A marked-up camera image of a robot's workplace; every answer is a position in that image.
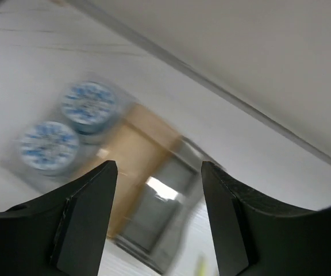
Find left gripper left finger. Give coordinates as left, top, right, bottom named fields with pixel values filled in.
left=0, top=160, right=117, bottom=275

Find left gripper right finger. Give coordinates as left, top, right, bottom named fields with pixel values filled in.
left=201, top=162, right=331, bottom=275

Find blue white tape jar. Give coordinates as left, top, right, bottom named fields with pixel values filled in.
left=16, top=121, right=80, bottom=176
left=60, top=80, right=127, bottom=144

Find yellow highlighter pen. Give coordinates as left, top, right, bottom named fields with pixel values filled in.
left=194, top=252, right=207, bottom=276

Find clear plastic container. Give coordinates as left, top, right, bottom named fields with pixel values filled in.
left=1, top=74, right=135, bottom=194

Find smoky grey plastic container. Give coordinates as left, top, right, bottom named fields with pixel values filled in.
left=114, top=137, right=212, bottom=275

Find amber plastic container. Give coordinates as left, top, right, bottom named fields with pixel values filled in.
left=91, top=104, right=181, bottom=239

